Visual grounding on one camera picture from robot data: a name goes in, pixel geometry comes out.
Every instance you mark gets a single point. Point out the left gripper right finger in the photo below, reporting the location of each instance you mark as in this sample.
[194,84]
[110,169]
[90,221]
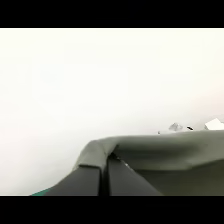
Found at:
[125,181]

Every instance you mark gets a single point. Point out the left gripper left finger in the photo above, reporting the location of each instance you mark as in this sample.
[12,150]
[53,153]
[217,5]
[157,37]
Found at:
[83,183]

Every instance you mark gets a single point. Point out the grey T-shirt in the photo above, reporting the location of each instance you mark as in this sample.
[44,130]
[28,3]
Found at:
[166,150]

